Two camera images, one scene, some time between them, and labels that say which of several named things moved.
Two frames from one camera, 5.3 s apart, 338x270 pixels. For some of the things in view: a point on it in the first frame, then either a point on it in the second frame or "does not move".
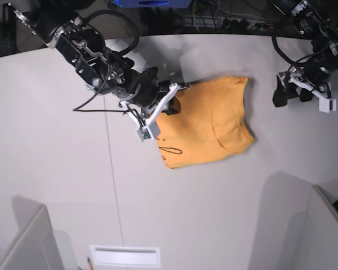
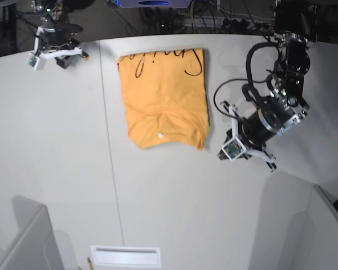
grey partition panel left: (34, 247) does not move
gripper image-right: (319, 72) -> (276, 115)
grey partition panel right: (316, 239) does not move
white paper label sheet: (125, 256) does not move
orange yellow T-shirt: (210, 123) -> (165, 97)
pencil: (89, 264) does not move
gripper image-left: (143, 89) -> (58, 35)
